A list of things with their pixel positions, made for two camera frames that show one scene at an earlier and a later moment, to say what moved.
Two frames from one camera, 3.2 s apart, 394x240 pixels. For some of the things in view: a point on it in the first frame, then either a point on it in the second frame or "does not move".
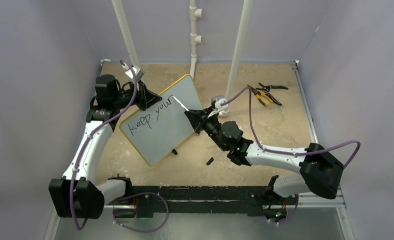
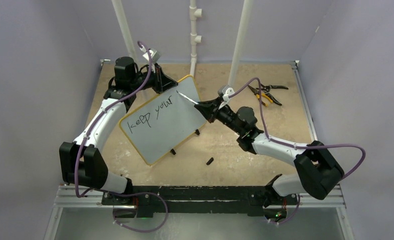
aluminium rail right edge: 294,65 does not move
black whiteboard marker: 179,103 → 186,97
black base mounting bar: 247,201 does not move
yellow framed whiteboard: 158,130 does not move
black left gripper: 145,97 → 161,82
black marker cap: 210,161 does not move
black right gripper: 197,119 → 210,109
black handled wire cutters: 266,88 does not move
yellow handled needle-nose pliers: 258,94 does not move
